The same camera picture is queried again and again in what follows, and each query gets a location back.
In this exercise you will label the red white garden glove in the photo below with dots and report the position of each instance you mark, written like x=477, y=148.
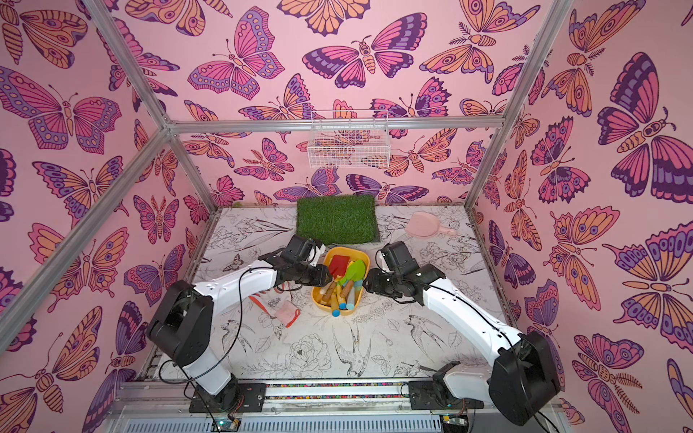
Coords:
x=277, y=305

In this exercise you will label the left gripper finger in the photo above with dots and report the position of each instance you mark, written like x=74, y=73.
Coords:
x=318, y=280
x=319, y=268

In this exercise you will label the pink plastic dustpan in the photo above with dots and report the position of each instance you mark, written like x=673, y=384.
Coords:
x=425, y=225

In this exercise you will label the aluminium frame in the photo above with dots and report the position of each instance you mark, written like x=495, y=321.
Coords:
x=82, y=115

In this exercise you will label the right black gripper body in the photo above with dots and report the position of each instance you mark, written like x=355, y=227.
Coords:
x=374, y=280

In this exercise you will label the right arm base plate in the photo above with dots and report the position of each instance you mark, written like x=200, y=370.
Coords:
x=430, y=396

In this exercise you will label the red shovel wooden handle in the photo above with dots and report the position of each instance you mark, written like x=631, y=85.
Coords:
x=337, y=267

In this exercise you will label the blue trowel white handle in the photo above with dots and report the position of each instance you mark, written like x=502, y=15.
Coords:
x=351, y=300

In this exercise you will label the green trowel wooden handle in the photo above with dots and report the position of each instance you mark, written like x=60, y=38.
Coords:
x=355, y=272

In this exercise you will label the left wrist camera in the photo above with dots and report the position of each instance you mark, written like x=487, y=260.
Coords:
x=317, y=251

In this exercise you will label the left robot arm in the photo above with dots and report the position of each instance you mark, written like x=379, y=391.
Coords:
x=182, y=325

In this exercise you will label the yellow plastic storage box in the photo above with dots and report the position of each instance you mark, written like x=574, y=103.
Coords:
x=353, y=255

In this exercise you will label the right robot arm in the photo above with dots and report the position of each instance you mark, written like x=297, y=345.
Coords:
x=520, y=376

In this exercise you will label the artificial grass mat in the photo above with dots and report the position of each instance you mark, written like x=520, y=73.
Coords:
x=338, y=220

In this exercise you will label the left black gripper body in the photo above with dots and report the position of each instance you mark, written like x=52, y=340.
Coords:
x=301, y=270

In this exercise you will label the white wire basket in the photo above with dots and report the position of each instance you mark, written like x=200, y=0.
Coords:
x=349, y=139

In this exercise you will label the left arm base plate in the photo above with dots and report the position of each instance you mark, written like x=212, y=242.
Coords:
x=246, y=397

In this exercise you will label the green trowel yellow handle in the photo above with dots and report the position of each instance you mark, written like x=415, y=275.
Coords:
x=334, y=303

